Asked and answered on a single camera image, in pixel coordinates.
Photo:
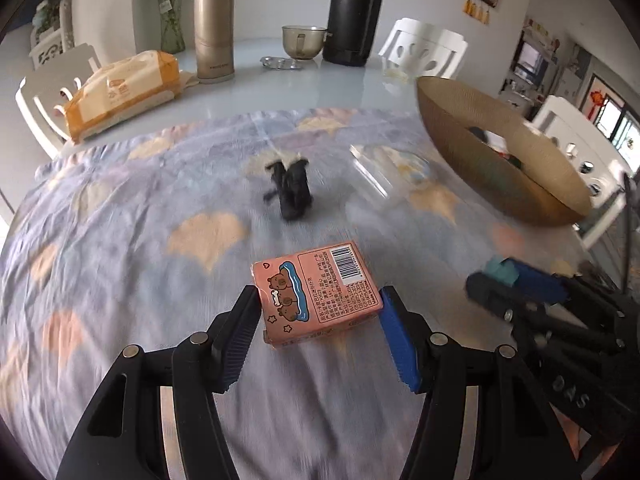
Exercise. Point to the black spiky figurine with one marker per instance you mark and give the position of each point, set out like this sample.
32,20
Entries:
292,190

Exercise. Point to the yellow hanging ornaments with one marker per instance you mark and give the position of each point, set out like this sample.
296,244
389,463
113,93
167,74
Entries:
477,10

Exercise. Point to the white chair with round holes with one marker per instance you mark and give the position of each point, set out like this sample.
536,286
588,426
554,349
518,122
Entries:
585,155

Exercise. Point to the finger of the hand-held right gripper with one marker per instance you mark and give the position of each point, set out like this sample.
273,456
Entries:
540,282
492,295

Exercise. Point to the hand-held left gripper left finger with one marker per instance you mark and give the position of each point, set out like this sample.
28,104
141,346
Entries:
235,347

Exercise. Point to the clear plastic wrapper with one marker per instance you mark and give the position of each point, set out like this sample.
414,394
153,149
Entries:
395,165

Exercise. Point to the orange tissue pack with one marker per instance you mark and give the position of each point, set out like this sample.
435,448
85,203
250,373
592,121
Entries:
120,95

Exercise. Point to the black thermos flask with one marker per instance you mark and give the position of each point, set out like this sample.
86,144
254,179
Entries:
352,10

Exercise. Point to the cluttered storage shelf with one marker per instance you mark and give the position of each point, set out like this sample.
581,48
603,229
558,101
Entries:
532,60

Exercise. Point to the white cabinet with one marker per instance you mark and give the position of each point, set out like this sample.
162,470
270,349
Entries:
52,35

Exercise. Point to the gold thermos flask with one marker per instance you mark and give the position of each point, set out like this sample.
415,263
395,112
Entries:
214,35

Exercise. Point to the white chair with cutouts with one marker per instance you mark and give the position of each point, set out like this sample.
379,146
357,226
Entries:
425,52

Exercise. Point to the metal cup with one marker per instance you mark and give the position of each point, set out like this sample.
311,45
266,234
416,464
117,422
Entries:
302,42

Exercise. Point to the glass vase with plant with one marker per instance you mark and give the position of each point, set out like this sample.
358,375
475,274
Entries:
170,15

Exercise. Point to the teal translucent toy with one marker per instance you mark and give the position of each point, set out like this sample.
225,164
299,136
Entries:
501,270

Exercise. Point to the pink cartoon-print box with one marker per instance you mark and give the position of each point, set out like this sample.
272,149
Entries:
320,295

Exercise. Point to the white slatted chair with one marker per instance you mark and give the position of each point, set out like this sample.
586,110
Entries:
55,90

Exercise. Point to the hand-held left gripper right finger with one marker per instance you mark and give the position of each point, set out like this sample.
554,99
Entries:
400,342

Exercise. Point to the golden ribbed bowl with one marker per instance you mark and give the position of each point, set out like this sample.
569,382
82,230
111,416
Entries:
480,180

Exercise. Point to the blue leaf-print blanket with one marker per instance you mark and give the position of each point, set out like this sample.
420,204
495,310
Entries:
125,235

